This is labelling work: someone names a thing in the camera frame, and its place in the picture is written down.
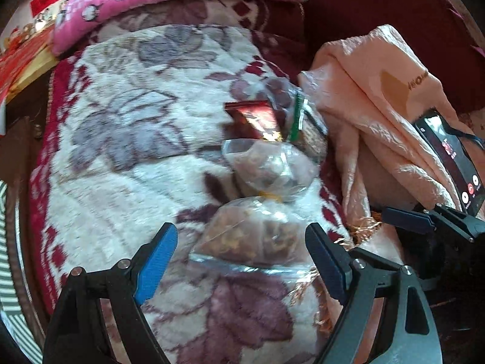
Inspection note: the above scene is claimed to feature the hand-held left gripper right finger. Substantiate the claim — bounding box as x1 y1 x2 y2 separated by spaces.
305 223 444 364

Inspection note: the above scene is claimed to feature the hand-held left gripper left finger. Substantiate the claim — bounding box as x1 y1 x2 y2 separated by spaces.
43 222 179 364

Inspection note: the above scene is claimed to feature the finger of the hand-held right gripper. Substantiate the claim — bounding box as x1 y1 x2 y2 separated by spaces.
432 203 485 242
381 205 436 236

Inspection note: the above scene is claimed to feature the clear bag of nuts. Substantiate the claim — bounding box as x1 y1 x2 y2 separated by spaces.
222 138 319 202
189 195 323 275

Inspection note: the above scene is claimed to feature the green white striped box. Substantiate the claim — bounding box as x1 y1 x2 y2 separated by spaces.
0 180 44 364

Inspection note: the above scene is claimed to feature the black smartphone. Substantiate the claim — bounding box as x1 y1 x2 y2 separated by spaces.
413 108 485 215

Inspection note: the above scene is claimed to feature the floral red white blanket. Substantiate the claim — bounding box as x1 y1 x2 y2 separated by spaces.
28 0 364 364

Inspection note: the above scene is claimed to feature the peach cloth bag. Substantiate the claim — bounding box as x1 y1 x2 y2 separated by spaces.
297 25 483 364

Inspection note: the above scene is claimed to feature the clear bag with green label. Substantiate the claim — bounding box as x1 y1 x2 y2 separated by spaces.
261 78 330 160

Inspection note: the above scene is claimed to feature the shiny red snack packet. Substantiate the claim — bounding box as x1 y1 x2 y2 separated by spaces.
223 99 286 142

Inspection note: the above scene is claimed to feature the dark wooden table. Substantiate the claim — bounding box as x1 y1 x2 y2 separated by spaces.
0 68 52 349

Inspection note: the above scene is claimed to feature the dark red sofa cushion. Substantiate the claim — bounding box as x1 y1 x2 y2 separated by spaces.
303 0 485 116

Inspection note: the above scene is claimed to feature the red gold patterned cloth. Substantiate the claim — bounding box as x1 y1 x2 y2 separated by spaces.
0 26 57 99

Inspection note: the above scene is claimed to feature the black phone cable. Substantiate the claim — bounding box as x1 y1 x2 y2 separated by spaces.
443 123 485 142

